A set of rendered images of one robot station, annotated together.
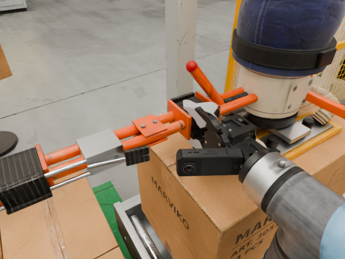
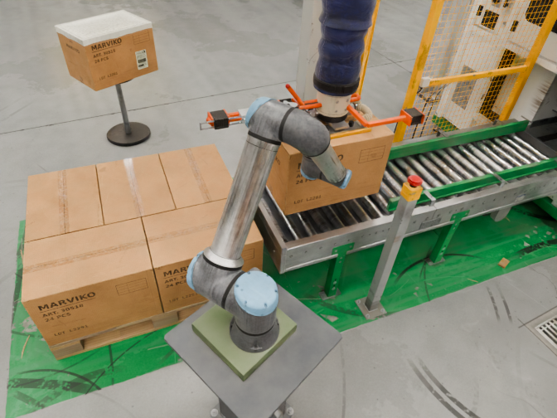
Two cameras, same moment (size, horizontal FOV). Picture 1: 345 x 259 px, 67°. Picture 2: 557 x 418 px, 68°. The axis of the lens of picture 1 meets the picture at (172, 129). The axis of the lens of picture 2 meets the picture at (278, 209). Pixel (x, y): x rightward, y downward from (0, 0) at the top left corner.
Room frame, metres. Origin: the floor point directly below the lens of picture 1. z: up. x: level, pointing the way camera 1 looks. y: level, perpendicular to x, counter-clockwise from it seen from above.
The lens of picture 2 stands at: (-1.32, -0.25, 2.20)
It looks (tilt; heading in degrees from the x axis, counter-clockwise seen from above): 42 degrees down; 7
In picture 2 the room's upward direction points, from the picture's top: 4 degrees clockwise
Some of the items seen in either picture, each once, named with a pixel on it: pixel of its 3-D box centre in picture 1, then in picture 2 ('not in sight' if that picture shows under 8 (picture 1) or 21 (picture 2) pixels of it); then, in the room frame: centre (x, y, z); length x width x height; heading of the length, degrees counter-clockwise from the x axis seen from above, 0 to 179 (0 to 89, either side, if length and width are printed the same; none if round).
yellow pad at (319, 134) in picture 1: (289, 136); (338, 128); (0.54, -0.31, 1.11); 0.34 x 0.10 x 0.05; 122
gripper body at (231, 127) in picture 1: (237, 149); not in sight; (0.37, -0.12, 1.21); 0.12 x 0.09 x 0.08; 32
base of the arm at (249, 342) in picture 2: not in sight; (254, 322); (-0.49, -0.09, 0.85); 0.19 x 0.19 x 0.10
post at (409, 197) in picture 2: not in sight; (389, 255); (0.29, -0.69, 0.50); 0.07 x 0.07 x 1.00; 32
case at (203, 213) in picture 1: (244, 176); (322, 154); (0.61, -0.24, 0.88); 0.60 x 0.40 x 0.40; 122
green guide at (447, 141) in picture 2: not in sight; (442, 138); (1.44, -1.10, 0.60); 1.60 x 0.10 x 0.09; 122
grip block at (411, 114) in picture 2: not in sight; (412, 116); (0.56, -0.65, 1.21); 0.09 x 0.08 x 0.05; 32
